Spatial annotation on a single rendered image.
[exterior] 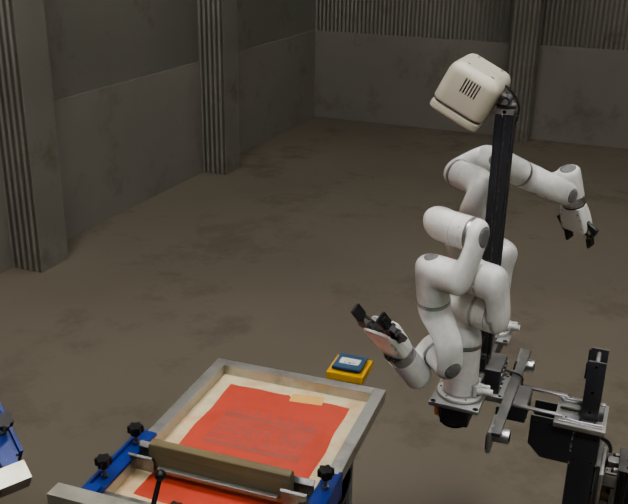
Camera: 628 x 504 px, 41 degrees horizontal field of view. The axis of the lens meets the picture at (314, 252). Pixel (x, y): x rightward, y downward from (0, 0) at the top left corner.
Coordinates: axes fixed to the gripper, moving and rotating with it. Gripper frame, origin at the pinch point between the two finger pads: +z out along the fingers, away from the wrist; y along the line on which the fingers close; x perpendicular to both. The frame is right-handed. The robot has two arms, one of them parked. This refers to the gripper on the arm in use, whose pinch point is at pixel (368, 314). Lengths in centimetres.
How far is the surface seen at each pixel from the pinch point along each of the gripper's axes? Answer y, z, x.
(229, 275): -349, -186, -81
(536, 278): -213, -303, -211
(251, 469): -18, -16, 45
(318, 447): -28, -40, 26
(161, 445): -41, -5, 53
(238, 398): -64, -35, 26
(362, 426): -24, -46, 14
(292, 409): -48, -42, 20
